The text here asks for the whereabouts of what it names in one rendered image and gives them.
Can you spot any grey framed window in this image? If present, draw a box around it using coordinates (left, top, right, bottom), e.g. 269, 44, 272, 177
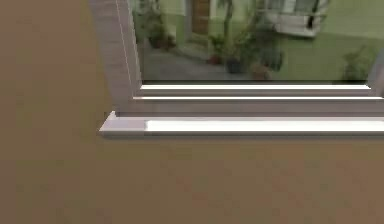
87, 0, 384, 138

